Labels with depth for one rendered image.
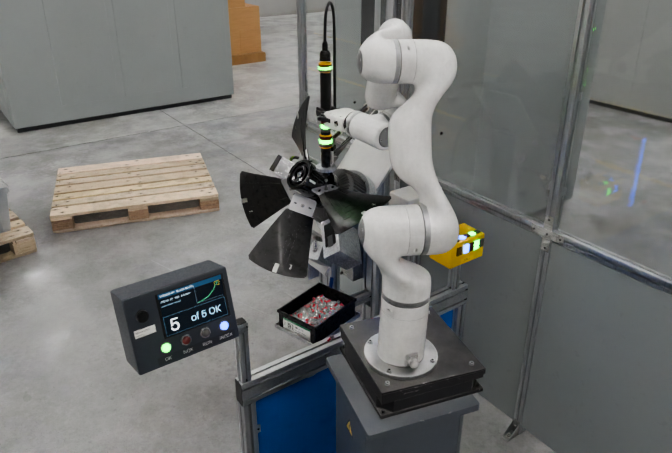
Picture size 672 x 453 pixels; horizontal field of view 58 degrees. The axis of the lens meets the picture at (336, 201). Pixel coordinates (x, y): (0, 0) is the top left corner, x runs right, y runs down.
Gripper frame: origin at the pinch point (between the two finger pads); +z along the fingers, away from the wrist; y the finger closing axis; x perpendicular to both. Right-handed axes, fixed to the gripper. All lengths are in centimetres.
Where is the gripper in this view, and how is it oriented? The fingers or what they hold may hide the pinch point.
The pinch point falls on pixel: (325, 111)
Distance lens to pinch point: 203.2
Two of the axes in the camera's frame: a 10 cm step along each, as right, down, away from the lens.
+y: 8.1, -2.4, 5.3
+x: 0.1, -9.1, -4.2
